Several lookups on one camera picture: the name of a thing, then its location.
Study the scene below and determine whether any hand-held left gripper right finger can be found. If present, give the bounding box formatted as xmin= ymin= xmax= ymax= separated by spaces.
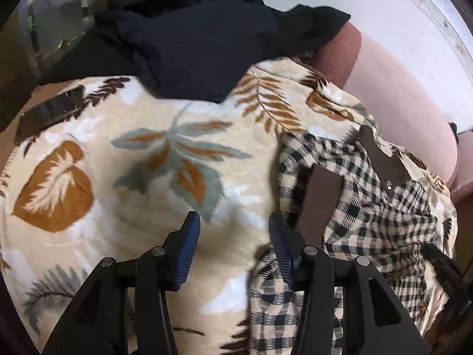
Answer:
xmin=268 ymin=212 xmax=431 ymax=355

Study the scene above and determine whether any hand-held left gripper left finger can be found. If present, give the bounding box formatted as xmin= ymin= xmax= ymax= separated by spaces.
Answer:
xmin=42 ymin=211 xmax=202 ymax=355

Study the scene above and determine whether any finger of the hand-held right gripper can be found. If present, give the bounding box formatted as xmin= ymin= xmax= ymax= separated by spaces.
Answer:
xmin=420 ymin=242 xmax=473 ymax=308

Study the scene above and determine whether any beige black checked coat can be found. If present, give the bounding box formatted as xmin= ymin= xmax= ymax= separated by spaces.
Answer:
xmin=247 ymin=125 xmax=455 ymax=355

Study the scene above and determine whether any dark clothes pile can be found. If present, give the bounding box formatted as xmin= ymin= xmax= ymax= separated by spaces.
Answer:
xmin=39 ymin=0 xmax=351 ymax=105

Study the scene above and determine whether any cream leaf print blanket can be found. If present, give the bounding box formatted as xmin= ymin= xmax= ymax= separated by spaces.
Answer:
xmin=0 ymin=57 xmax=461 ymax=355

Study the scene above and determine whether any pink sofa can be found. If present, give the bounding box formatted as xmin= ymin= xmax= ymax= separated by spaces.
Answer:
xmin=310 ymin=20 xmax=473 ymax=202

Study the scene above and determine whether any black smartphone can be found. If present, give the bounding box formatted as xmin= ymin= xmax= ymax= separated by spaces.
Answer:
xmin=14 ymin=84 xmax=86 ymax=146

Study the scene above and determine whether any glass door cabinet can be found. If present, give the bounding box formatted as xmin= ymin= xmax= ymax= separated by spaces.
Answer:
xmin=15 ymin=0 xmax=143 ymax=82

